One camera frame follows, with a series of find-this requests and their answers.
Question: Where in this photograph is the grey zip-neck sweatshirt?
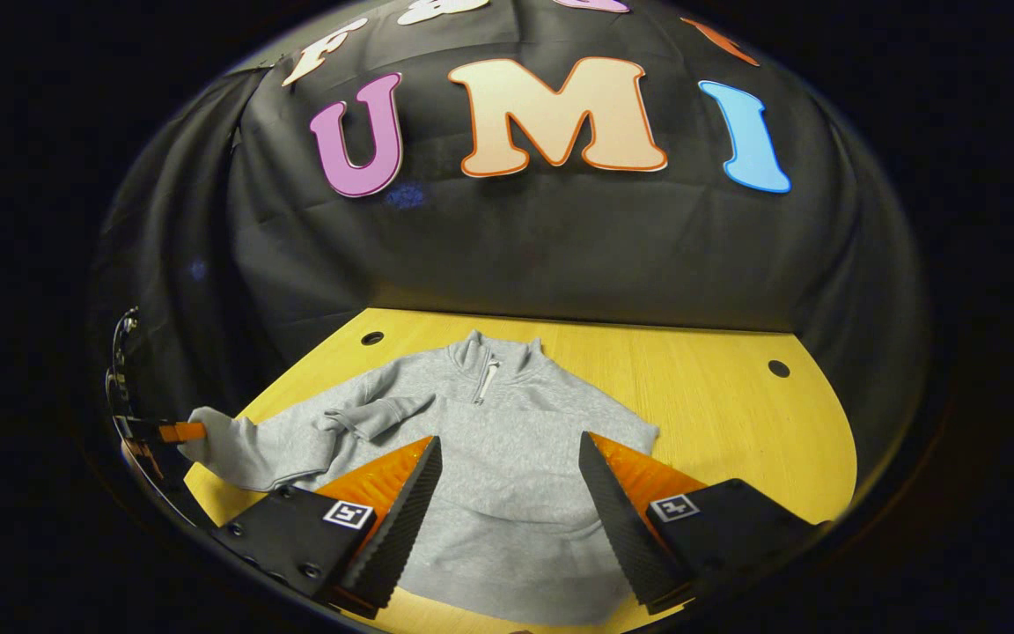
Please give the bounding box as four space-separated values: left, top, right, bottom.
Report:
177 330 659 628

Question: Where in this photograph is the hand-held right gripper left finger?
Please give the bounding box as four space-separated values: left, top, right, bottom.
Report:
212 435 444 619

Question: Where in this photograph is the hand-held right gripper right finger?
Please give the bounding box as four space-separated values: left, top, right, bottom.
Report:
577 431 832 616

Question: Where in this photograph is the black backdrop cloth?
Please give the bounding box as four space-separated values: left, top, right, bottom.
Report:
89 0 935 529

